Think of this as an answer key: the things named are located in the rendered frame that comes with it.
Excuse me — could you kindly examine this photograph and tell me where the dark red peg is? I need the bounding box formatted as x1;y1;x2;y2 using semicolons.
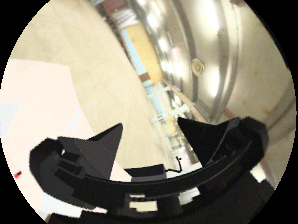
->
15;171;23;177

